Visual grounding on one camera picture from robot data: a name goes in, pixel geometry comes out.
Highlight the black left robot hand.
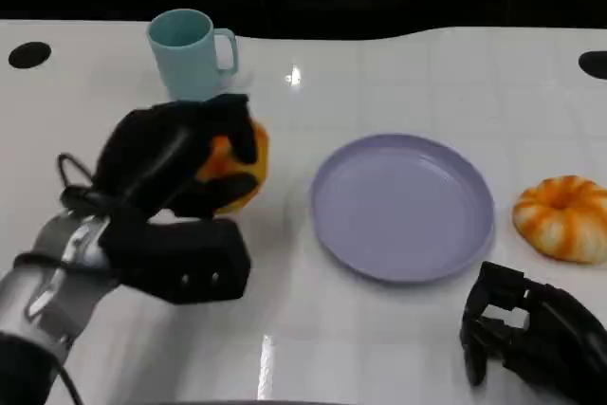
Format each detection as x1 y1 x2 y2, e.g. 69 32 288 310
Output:
92 93 261 220

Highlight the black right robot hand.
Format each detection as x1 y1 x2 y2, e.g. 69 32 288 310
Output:
458 260 607 405

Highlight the pale green mug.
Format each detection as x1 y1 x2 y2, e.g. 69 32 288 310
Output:
145 8 240 102

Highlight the black cable loop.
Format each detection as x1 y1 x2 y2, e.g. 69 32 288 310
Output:
56 152 120 210

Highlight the black table cable hole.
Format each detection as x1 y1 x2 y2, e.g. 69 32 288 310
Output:
8 41 52 70
578 50 607 78

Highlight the orange and white bread roll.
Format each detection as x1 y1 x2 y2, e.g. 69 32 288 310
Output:
196 118 271 216
511 175 607 265

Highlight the lilac plate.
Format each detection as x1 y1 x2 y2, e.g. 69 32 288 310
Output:
310 133 496 285

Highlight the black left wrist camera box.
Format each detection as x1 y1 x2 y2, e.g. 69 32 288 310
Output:
99 217 252 305

